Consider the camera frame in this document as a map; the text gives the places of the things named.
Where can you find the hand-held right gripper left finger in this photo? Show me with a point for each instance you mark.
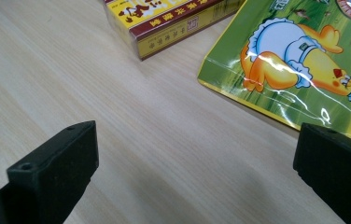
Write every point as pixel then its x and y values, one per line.
pixel 55 168

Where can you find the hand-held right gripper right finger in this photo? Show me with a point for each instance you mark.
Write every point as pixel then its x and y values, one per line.
pixel 338 168

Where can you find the yellow green spout pouch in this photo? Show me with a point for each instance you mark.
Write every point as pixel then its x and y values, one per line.
pixel 292 59

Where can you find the yellow and red box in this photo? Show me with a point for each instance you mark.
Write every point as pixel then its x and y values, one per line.
pixel 164 25

